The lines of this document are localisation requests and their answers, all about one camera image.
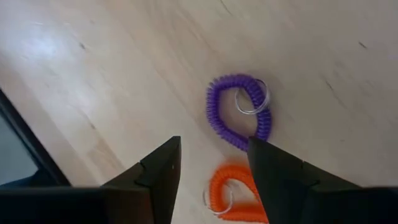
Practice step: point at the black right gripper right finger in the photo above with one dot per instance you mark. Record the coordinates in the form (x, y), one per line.
(280, 180)

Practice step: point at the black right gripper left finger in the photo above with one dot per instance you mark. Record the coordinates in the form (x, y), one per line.
(161, 174)

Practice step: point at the orange coil wristband keyring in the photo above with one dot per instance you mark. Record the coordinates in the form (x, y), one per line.
(217, 186)

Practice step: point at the purple coil wristband keyring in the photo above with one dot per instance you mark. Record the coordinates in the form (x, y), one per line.
(214, 118)

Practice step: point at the black aluminium table frame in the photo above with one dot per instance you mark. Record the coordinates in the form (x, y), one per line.
(31, 146)

